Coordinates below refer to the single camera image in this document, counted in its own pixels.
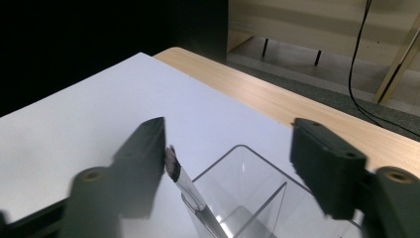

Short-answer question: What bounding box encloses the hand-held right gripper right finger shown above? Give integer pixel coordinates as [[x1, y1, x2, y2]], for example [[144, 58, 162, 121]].
[[290, 117, 368, 220]]

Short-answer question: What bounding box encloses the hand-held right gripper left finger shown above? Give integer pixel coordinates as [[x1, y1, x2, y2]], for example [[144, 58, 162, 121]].
[[112, 116, 166, 220]]

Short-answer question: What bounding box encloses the round-tip black makeup brush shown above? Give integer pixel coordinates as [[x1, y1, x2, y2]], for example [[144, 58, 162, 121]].
[[163, 145, 229, 238]]

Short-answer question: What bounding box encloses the clear plastic organizer box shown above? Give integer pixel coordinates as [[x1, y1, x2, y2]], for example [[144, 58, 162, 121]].
[[181, 144, 365, 238]]

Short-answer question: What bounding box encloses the white table sheet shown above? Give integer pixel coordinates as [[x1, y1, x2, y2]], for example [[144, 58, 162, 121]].
[[0, 52, 365, 238]]

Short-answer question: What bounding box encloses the wooden workbench upright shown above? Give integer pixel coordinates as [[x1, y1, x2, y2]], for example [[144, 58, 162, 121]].
[[372, 19, 420, 105]]

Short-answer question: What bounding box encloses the long beige workbench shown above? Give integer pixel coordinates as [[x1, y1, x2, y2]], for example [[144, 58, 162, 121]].
[[227, 0, 420, 107]]

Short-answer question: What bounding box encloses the long black power cable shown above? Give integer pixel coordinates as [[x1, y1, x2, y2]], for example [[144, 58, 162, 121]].
[[348, 0, 420, 138]]

